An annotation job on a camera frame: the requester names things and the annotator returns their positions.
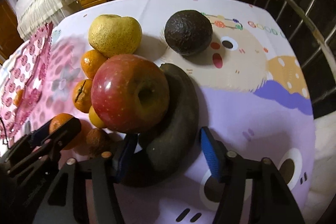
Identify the orange tangerine with stem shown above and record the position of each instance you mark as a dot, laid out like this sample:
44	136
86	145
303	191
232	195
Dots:
18	98

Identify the small orange tangerine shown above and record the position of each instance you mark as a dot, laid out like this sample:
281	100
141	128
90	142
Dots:
94	119

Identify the pink crystal fruit tray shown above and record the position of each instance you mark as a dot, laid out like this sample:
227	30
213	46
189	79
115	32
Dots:
27	72

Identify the yellow pear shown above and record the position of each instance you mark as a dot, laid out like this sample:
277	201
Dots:
114	35

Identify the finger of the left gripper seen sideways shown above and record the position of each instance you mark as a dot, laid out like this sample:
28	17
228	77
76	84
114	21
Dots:
63	135

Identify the dark overripe banana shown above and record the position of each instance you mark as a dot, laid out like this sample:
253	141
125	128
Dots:
166	144

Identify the dark avocado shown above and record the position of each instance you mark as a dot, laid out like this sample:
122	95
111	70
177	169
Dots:
188	32

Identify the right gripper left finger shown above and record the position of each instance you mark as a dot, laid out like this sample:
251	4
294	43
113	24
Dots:
124	154

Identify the wooden door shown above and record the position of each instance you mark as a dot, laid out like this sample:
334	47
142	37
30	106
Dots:
10	40

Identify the metal bed rail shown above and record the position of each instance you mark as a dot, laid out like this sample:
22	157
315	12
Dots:
309	26

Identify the red apple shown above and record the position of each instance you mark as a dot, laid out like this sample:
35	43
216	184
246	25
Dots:
130	94

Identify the cartoon printed bedsheet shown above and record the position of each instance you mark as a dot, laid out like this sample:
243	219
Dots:
252	96

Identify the orange tangerine with crack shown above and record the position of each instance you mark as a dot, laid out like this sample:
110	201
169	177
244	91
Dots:
81	95

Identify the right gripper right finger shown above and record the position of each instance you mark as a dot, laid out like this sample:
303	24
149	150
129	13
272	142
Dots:
215	153

